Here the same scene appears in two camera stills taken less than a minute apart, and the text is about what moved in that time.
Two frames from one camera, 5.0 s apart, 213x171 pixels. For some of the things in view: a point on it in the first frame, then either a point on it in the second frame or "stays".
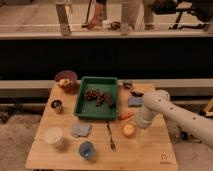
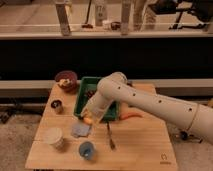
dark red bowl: x=66 y=80 stays
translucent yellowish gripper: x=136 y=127 → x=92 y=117
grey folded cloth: x=81 y=130 stays
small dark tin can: x=57 y=105 stays
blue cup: x=87 y=150 stays
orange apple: x=128 y=129 → x=87 y=120
